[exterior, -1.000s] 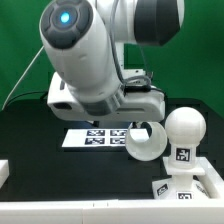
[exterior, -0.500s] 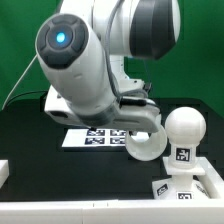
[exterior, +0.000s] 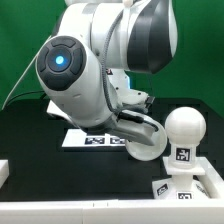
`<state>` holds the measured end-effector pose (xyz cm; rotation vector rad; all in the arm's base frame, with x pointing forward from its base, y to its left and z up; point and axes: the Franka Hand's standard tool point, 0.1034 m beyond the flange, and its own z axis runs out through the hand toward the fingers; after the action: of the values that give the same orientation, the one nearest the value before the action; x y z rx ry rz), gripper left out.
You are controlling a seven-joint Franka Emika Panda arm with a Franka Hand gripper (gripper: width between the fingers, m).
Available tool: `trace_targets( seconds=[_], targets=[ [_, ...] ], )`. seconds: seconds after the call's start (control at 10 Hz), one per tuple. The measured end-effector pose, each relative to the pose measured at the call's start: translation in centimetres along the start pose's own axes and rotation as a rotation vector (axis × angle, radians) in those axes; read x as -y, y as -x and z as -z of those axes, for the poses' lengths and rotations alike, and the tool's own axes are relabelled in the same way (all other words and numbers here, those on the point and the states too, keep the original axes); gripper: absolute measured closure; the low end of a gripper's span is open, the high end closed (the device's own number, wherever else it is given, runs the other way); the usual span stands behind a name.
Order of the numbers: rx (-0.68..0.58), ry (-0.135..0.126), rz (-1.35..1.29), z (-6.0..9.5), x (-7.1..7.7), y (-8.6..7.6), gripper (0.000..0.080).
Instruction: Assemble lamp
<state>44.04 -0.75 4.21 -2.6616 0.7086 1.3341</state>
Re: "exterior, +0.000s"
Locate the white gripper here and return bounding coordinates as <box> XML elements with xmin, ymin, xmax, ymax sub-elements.
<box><xmin>114</xmin><ymin>91</ymin><xmax>160</xmax><ymax>146</ymax></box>

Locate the white lamp shade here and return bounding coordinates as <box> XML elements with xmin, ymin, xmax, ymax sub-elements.
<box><xmin>125</xmin><ymin>123</ymin><xmax>167</xmax><ymax>161</ymax></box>

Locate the white lamp bulb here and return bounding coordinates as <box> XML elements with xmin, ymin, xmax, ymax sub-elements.
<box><xmin>165</xmin><ymin>107</ymin><xmax>206</xmax><ymax>168</ymax></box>

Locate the white lamp base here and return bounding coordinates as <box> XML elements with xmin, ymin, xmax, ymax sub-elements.
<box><xmin>152</xmin><ymin>157</ymin><xmax>210</xmax><ymax>200</ymax></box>

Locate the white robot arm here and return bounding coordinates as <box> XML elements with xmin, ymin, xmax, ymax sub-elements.
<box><xmin>35</xmin><ymin>0</ymin><xmax>177</xmax><ymax>146</ymax></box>

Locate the white tag sheet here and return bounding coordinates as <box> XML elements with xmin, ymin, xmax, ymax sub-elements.
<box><xmin>62</xmin><ymin>129</ymin><xmax>125</xmax><ymax>147</ymax></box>

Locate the white left border block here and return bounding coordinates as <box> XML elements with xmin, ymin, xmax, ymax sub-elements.
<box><xmin>0</xmin><ymin>160</ymin><xmax>9</xmax><ymax>188</ymax></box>

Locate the white cable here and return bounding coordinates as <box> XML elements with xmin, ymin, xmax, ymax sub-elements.
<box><xmin>1</xmin><ymin>56</ymin><xmax>41</xmax><ymax>111</ymax></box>

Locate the black cable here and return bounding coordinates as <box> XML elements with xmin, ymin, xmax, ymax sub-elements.
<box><xmin>4</xmin><ymin>90</ymin><xmax>46</xmax><ymax>106</ymax></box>

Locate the white right border rail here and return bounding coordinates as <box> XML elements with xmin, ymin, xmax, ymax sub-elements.
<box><xmin>199</xmin><ymin>157</ymin><xmax>224</xmax><ymax>200</ymax></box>

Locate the white border rail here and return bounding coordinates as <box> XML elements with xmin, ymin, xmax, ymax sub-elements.
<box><xmin>0</xmin><ymin>199</ymin><xmax>224</xmax><ymax>224</ymax></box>
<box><xmin>199</xmin><ymin>157</ymin><xmax>224</xmax><ymax>200</ymax></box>

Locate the white front border rail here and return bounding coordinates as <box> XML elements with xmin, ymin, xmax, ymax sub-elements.
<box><xmin>0</xmin><ymin>199</ymin><xmax>224</xmax><ymax>224</ymax></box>

